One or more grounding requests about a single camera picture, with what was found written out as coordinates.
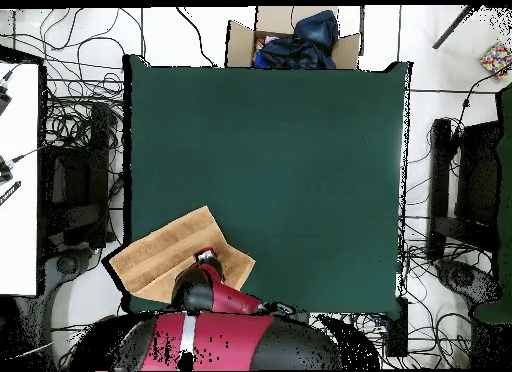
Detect green covered side table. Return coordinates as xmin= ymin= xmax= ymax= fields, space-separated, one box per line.
xmin=473 ymin=83 xmax=512 ymax=325

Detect black equipment stand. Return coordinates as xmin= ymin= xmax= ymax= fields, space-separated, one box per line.
xmin=39 ymin=101 xmax=117 ymax=253
xmin=427 ymin=117 xmax=505 ymax=261

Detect orange terry towel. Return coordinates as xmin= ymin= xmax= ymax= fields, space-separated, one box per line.
xmin=108 ymin=204 xmax=257 ymax=305

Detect white desk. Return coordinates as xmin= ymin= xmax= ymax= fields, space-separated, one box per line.
xmin=0 ymin=61 xmax=41 ymax=297

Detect dark metal bar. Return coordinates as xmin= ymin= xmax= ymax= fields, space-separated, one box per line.
xmin=431 ymin=5 xmax=479 ymax=50

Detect long black cable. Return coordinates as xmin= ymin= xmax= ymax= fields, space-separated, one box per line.
xmin=175 ymin=6 xmax=218 ymax=68

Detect dark green table cloth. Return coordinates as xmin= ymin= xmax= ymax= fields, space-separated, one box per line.
xmin=122 ymin=53 xmax=413 ymax=321

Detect multicoloured patterned bundle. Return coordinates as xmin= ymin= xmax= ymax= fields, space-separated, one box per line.
xmin=479 ymin=42 xmax=512 ymax=80

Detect dark blue clothing pile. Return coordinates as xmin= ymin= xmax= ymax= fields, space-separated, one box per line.
xmin=252 ymin=9 xmax=340 ymax=70

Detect brown cardboard box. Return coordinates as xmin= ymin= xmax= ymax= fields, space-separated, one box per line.
xmin=225 ymin=5 xmax=362 ymax=70

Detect tangled coloured cables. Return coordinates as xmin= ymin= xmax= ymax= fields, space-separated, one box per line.
xmin=311 ymin=312 xmax=473 ymax=371

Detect tangled black cables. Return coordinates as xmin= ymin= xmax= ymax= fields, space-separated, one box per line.
xmin=0 ymin=7 xmax=147 ymax=157
xmin=405 ymin=63 xmax=512 ymax=277

